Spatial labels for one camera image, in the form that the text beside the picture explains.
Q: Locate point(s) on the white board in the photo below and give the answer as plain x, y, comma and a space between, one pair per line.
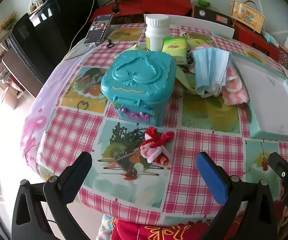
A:
209, 25

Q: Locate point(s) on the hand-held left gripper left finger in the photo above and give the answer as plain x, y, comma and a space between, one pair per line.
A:
77, 172

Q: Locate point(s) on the smartphone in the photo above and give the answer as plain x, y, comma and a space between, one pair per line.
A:
99, 28

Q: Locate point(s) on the black box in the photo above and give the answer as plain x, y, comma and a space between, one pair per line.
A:
209, 15

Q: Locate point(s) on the black cabinet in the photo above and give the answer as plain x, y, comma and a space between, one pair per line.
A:
46, 42

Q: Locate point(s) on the black plug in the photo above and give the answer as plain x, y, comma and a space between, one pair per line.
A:
115, 8

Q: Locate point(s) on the green tissue packet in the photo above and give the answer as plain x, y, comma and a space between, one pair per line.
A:
174, 48
196, 42

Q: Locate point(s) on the red gift bag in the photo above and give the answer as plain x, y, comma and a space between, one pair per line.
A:
159, 2

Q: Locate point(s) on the red box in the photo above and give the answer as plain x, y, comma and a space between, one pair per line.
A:
256, 40

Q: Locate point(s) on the red pink pipe cleaner flower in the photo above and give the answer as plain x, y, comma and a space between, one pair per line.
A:
156, 145

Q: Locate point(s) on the blue face mask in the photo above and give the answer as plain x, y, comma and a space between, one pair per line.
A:
209, 70

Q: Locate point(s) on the light blue packet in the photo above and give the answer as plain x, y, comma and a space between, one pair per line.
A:
270, 38

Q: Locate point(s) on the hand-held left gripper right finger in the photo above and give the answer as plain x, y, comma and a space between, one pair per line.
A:
212, 177

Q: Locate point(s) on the pink patterned box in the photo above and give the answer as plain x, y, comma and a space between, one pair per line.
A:
285, 55

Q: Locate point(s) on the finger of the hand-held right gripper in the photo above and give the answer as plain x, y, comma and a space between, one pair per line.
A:
281, 167

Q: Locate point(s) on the yellow small handbag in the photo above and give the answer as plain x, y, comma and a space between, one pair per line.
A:
247, 17

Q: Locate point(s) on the pink white fluffy cloth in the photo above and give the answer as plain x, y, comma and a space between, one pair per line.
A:
235, 90

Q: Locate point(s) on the light green felt strip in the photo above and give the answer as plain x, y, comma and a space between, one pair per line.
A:
185, 81

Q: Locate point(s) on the green plastic toy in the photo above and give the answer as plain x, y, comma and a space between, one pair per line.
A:
204, 3

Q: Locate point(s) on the red printed cloth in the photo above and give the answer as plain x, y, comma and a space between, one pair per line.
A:
159, 231

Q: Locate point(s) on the white plastic bottle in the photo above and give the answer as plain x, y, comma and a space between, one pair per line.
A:
156, 35

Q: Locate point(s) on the small black key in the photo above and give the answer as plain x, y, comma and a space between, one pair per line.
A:
110, 45

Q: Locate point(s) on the teal plastic heart box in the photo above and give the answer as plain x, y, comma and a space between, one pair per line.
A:
136, 80

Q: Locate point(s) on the white tray with teal rim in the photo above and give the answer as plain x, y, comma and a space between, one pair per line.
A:
266, 97

